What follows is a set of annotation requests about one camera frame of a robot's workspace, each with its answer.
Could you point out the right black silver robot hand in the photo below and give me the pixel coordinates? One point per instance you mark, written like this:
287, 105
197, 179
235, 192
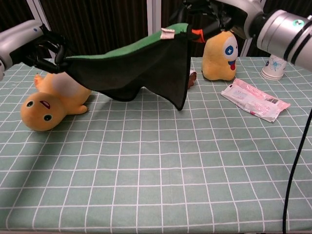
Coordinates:
241, 14

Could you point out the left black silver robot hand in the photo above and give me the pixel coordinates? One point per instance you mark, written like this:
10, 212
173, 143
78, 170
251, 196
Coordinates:
24, 41

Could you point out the green cloth with black trim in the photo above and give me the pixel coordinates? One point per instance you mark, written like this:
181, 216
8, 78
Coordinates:
136, 73

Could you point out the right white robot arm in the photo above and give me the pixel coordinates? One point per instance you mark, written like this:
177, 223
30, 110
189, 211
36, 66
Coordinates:
287, 34

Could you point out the yellow one-eyed plush toy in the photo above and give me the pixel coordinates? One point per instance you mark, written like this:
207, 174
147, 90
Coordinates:
217, 61

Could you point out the white flower-print paper cup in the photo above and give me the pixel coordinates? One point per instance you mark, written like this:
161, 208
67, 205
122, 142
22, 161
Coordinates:
274, 70

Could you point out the yellow duck plush toy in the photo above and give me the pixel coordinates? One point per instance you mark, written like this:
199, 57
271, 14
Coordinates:
44, 109

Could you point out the pink white plastic packet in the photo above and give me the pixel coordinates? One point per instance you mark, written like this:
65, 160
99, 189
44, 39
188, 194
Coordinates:
253, 100

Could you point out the green checked tablecloth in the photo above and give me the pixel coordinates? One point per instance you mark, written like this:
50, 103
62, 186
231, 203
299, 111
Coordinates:
146, 158

